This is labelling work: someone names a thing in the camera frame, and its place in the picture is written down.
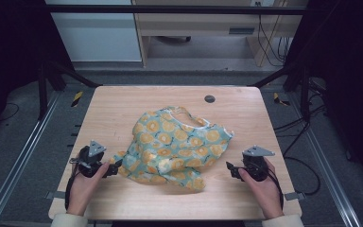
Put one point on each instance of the teal orange-print cloth bag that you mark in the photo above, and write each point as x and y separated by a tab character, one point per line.
173	148

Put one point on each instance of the person's left hand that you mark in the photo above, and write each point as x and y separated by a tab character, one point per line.
82	192

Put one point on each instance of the grey round table grommet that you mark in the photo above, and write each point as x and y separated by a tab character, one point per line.
210	99

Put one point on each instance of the person's right hand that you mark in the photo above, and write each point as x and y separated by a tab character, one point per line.
269	195

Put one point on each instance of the white cabinet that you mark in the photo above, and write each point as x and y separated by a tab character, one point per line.
97	38

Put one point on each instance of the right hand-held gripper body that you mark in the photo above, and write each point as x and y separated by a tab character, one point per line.
255	165

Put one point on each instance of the black frame post with brace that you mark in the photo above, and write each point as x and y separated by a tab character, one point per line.
305	94
43	94

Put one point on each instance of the dark curtain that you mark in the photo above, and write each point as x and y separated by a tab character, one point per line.
349	78
9	47

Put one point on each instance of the black horizontal frame bar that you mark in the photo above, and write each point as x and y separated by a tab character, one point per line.
170	9

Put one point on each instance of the grey desk label plate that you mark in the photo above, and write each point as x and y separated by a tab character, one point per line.
241	31

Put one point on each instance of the grey table edge bracket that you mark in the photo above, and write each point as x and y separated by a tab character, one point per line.
56	195
294	196

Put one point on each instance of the yellow black tape strip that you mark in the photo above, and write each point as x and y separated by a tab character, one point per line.
278	99
77	98

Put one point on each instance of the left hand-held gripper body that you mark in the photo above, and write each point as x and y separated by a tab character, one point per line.
91	164

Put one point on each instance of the aluminium floor rail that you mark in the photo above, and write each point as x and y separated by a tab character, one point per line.
327	176
19	164

